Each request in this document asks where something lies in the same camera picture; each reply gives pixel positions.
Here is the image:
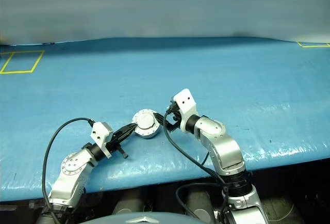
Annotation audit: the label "grey rounded shape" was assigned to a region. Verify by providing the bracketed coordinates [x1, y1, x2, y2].
[112, 189, 153, 216]
[185, 190, 217, 220]

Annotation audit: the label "yellow tape square outline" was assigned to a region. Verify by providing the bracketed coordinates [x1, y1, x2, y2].
[0, 50, 45, 75]
[297, 41, 330, 49]

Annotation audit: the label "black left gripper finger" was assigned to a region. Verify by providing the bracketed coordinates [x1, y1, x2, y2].
[115, 123, 138, 137]
[115, 127, 136, 143]

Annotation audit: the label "blue plastic table cover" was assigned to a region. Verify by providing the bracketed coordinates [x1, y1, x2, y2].
[0, 37, 330, 202]

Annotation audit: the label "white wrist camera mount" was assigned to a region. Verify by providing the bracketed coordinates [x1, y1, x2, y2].
[172, 88, 199, 133]
[90, 121, 114, 159]

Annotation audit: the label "grey robot chest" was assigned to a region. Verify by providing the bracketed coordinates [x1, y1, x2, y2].
[87, 215, 210, 224]

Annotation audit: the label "silver round lid circuit board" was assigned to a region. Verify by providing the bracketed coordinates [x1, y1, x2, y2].
[131, 108, 160, 135]

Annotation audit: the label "silver motor housing copper windings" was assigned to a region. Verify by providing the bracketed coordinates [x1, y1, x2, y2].
[134, 120, 161, 139]

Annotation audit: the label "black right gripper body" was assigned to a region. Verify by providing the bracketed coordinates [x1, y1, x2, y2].
[166, 99, 183, 127]

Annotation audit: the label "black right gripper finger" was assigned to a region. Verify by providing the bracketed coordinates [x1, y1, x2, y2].
[162, 120, 179, 133]
[153, 112, 167, 127]

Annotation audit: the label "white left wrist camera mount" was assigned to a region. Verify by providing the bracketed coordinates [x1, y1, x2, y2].
[90, 121, 114, 159]

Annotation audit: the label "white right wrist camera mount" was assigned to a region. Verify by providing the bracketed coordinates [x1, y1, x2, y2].
[172, 88, 199, 133]

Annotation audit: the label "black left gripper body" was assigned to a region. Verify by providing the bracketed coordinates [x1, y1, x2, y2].
[104, 130, 129, 159]

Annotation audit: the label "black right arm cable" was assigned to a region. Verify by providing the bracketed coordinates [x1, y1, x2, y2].
[163, 107, 234, 221]

